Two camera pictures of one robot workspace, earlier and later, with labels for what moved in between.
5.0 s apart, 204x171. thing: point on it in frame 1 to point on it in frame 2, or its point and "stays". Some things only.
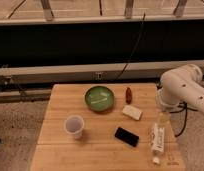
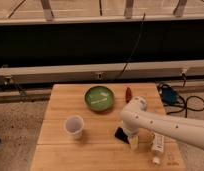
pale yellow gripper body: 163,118 to 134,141
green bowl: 99,98 stays
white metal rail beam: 139,70 stays
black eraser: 127,136 stays
